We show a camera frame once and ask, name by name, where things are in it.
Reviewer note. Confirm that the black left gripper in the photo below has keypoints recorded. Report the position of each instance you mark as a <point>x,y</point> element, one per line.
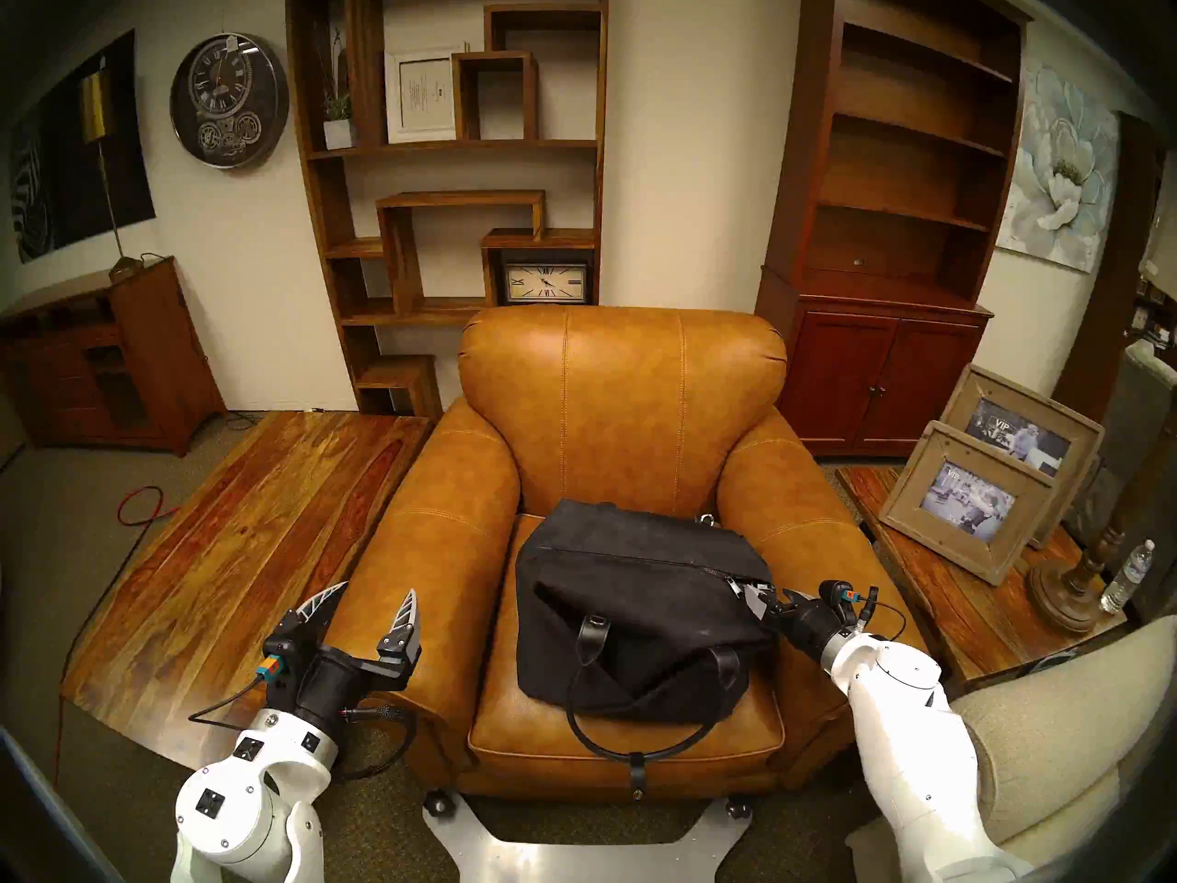
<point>326,688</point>

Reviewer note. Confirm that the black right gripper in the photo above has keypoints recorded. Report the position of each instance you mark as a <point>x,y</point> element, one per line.
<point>814,624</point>

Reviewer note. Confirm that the black zippered duffel bag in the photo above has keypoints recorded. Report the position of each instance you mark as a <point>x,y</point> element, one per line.
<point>634,605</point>

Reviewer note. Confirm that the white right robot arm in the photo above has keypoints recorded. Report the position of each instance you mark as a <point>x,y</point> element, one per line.
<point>919,762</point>

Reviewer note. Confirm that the open wooden shelf unit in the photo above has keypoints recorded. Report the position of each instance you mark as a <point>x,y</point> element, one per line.
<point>403,256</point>

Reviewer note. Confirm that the striped wooden coffee table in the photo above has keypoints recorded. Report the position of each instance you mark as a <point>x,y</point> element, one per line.
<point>248,532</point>

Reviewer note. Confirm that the wooden side table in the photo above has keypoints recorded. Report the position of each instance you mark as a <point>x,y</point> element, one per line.
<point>956,610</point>

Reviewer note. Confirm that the tan leather armchair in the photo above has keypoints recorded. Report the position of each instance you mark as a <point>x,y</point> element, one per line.
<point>625,394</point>

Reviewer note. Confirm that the cherry wood hutch bookcase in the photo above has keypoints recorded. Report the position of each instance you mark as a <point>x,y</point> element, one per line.
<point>874,375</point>

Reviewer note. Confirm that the turned wooden lamp base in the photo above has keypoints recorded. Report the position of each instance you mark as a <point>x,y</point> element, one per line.
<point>1067,596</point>

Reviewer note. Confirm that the brown wooden media cabinet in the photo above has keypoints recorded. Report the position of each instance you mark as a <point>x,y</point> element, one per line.
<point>156,357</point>

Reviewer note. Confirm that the beige fabric sofa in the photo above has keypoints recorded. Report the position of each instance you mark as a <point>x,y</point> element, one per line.
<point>1067,743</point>

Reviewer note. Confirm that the clear plastic water bottle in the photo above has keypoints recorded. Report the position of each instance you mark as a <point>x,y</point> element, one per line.
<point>1126,582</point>

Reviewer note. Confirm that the rectangular mantel clock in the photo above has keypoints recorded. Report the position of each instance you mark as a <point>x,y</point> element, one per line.
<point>546,283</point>

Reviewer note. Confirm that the grey upholstered chair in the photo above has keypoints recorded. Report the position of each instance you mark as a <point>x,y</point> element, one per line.
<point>1136,421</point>

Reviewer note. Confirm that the small potted plant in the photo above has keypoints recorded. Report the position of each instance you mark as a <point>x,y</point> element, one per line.
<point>338,134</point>

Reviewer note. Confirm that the white framed certificate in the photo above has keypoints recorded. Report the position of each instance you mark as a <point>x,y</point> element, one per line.
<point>421,95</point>

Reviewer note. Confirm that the white flower canvas painting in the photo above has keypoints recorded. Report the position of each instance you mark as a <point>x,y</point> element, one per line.
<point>1057,168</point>

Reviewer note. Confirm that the small rustic picture frame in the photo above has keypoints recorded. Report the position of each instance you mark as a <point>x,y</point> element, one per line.
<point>967,502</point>

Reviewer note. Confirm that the large rustic picture frame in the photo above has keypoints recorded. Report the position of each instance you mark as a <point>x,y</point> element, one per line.
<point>1019,438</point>

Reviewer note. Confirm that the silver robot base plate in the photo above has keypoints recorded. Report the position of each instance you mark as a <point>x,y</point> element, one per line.
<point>579,861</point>

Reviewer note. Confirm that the round black wall clock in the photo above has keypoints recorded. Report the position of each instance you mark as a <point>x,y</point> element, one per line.
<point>228,99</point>

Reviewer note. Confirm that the dark zebra wall art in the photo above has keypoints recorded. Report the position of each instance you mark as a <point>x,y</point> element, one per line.
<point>55,173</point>

